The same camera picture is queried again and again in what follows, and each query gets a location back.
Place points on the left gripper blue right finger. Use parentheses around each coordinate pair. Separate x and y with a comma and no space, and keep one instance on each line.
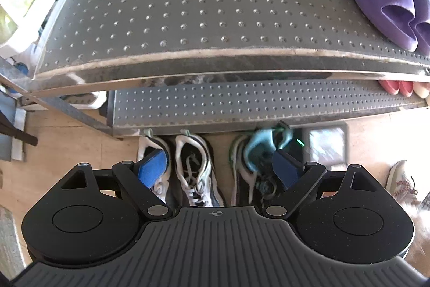
(299,183)

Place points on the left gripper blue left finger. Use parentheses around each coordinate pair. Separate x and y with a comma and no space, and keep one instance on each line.
(137,179)

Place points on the black teal sneaker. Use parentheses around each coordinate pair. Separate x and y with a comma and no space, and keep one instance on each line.
(244,179)
(258,158)

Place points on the white navy chunky sneaker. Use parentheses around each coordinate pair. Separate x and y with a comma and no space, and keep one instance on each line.
(154,165)

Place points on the white black sneaker upturned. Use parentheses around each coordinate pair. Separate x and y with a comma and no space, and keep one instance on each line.
(195,172)

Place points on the worn white sneaker right foot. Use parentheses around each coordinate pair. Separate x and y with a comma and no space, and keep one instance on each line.
(401,184)

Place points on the pink slide sandal right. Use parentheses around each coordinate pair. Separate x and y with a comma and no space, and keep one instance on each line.
(406,88)

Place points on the pink fluffy claw slipper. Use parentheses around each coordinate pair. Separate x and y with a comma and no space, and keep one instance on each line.
(422,89)

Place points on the black umbrella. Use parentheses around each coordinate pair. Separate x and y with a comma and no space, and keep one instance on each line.
(13,120)

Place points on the metal perforated shoe rack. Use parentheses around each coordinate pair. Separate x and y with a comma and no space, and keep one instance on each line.
(123,67)

